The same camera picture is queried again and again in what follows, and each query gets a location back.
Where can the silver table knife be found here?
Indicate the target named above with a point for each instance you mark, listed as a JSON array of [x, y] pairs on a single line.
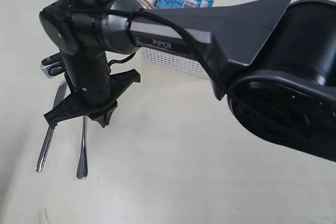
[[59, 96]]

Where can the white perforated plastic basket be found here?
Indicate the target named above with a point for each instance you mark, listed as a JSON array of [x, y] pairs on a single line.
[[173, 62]]

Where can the wooden chopstick upper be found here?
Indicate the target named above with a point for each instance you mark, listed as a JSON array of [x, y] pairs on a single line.
[[149, 4]]

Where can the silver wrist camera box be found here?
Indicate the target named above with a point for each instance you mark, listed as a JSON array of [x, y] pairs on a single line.
[[53, 65]]

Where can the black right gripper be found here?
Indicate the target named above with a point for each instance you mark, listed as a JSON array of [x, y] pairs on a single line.
[[93, 89]]

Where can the wooden chopstick lower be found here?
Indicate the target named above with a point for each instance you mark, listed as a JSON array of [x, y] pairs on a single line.
[[143, 4]]

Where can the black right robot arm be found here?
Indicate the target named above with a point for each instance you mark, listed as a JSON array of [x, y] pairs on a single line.
[[273, 60]]

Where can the wooden chopstick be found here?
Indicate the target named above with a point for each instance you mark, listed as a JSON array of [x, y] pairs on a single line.
[[149, 4], [143, 4]]

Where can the silver spoon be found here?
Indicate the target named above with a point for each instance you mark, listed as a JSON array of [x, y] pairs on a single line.
[[82, 169]]

